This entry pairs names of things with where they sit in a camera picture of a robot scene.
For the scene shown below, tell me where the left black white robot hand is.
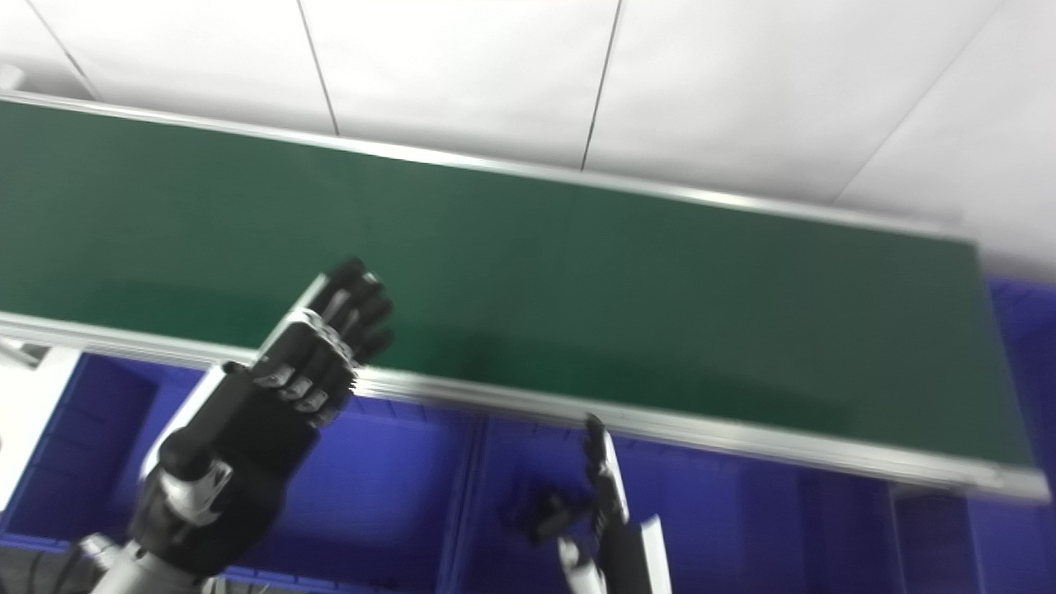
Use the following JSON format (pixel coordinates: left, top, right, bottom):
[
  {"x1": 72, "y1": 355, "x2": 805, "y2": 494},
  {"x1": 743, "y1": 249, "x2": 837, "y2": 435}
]
[{"x1": 128, "y1": 257, "x2": 396, "y2": 578}]

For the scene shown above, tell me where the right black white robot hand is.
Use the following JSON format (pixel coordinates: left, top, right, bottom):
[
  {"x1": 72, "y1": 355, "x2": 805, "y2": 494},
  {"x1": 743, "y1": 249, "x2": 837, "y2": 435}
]
[{"x1": 527, "y1": 412, "x2": 674, "y2": 594}]

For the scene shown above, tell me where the blue plastic bin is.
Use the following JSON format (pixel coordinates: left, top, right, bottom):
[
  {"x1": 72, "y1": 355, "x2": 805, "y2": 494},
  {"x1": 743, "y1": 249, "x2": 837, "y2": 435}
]
[
  {"x1": 445, "y1": 412, "x2": 902, "y2": 594},
  {"x1": 980, "y1": 276, "x2": 1056, "y2": 594},
  {"x1": 0, "y1": 353, "x2": 485, "y2": 594}
]

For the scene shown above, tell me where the green conveyor belt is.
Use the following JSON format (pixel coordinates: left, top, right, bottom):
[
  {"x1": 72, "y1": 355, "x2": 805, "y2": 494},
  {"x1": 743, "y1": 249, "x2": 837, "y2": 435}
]
[
  {"x1": 0, "y1": 99, "x2": 1037, "y2": 468},
  {"x1": 0, "y1": 89, "x2": 1054, "y2": 505}
]

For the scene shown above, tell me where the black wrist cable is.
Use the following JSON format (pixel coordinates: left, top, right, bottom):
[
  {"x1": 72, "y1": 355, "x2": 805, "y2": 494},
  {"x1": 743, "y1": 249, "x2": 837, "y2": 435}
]
[{"x1": 23, "y1": 544, "x2": 87, "y2": 594}]

